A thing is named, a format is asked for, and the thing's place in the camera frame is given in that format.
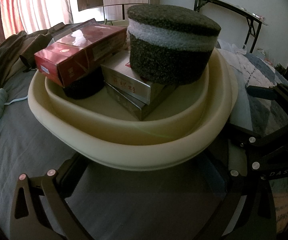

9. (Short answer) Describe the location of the small dark round sponge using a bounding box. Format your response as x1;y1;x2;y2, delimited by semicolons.
62;66;106;100

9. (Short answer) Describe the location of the silver carton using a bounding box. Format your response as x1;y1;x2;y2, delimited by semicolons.
104;81;177;121
100;51;177;105

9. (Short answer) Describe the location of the long dark red carton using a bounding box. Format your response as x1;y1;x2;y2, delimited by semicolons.
34;25;127;88

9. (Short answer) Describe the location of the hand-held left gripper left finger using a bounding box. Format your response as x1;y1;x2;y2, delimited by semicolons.
10;152;94;240

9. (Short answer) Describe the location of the cream plastic basin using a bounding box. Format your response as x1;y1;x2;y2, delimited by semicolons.
27;20;240;172

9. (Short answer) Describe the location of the large dark round sponge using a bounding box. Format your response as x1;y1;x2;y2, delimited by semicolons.
127;4;222;85

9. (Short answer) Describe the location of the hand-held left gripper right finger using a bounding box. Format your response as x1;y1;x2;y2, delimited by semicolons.
201;152;277;240

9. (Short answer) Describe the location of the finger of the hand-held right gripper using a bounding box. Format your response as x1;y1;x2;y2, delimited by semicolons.
247;81;288;110
228;121;288;173

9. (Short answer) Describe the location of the black folding table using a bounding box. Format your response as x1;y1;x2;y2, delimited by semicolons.
186;0;270;53

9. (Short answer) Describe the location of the pale blue cable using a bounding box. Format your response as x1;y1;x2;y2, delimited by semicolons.
2;96;29;105

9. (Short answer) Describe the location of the brown fur-trimmed coat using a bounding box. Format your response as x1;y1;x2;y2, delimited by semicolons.
0;22;69;90

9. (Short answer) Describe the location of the glossy dark red carton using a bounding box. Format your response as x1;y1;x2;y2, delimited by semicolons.
51;18;102;43

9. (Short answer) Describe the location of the blue and white checkered blanket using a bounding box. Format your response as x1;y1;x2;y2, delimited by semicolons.
217;39;288;240

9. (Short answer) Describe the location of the pink and red curtain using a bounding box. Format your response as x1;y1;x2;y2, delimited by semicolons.
0;0;74;53

